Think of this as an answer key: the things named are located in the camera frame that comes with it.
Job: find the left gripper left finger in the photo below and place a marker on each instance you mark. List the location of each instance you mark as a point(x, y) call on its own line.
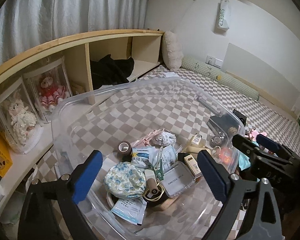
point(37, 220)

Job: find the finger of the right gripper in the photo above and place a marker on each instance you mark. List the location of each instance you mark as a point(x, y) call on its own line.
point(267, 143)

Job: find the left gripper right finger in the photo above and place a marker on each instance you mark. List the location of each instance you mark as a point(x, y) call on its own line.
point(262, 218)

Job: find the beige KINYO case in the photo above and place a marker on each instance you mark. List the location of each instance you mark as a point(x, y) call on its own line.
point(194, 150)

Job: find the floral fabric pouch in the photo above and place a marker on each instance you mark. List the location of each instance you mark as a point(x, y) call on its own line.
point(125, 181)

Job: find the white clear plastic box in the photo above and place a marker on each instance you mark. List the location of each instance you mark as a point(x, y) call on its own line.
point(177, 180)

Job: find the pink bunny hand mirror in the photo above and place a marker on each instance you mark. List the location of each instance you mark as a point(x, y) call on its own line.
point(254, 133)

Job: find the teal wet wipes pack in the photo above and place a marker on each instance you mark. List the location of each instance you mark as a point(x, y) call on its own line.
point(243, 161)

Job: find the black box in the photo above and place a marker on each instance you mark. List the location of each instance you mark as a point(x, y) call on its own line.
point(241, 116)

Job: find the red snack packet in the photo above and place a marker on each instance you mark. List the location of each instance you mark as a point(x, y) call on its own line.
point(225, 155)

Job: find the white cream small box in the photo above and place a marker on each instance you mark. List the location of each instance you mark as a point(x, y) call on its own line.
point(192, 164)

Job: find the white dress doll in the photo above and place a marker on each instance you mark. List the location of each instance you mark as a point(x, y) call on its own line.
point(21, 119)

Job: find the green bolster pillow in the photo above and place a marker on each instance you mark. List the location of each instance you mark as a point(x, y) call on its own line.
point(215, 74)

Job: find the brown tape roll in bin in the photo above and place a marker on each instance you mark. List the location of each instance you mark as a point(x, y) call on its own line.
point(124, 149)

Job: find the checkered bed sheet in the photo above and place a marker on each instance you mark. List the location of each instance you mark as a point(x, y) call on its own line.
point(240, 104)

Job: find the clear plastic storage bin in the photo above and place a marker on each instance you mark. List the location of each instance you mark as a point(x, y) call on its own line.
point(224, 125)

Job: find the white blue mask packet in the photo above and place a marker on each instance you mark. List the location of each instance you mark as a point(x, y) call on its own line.
point(141, 156)

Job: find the green clothes clip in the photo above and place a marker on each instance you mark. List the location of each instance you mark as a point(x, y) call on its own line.
point(155, 170)

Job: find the red dress doll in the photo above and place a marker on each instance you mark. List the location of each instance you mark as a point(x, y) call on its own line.
point(51, 93)

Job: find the pink scissors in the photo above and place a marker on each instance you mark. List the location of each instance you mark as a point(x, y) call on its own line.
point(145, 141)

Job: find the white fluffy pillow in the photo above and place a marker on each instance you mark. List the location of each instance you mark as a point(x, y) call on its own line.
point(171, 51)

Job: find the white hanging paper bag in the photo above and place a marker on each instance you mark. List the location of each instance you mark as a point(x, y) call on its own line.
point(223, 15)

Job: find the black clothing on shelf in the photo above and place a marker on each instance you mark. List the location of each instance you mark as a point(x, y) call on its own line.
point(108, 71)

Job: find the grey window curtain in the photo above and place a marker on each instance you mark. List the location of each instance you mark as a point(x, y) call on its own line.
point(25, 24)

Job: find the wall power outlet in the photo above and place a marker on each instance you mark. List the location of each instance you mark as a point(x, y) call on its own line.
point(214, 61)

